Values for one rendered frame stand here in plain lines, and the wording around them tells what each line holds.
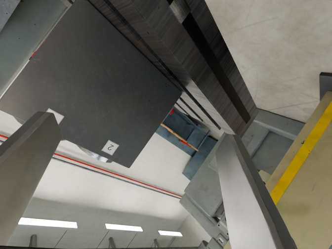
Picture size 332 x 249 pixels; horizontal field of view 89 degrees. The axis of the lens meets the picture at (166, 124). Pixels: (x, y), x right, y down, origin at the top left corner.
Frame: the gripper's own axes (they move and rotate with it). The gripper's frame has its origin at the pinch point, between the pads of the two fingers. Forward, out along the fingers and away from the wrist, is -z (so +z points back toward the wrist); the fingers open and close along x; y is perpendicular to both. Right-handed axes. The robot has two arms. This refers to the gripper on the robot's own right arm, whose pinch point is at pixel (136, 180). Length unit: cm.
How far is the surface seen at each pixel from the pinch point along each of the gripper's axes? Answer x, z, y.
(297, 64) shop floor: -107, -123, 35
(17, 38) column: 39, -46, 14
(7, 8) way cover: 37, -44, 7
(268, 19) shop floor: -70, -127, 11
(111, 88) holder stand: 6.5, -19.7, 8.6
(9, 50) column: 41, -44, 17
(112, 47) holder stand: 6.7, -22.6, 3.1
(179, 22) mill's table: -2.4, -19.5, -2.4
